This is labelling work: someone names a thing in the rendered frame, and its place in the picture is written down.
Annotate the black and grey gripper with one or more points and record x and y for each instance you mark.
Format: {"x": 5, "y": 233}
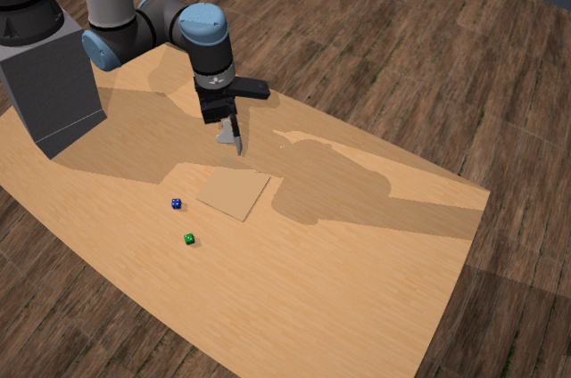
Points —
{"x": 217, "y": 106}

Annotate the blue die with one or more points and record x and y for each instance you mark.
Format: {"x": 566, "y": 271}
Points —
{"x": 176, "y": 204}

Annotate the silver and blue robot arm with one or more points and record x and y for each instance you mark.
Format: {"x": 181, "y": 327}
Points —
{"x": 119, "y": 33}

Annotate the green die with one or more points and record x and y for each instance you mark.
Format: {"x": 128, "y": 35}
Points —
{"x": 189, "y": 239}

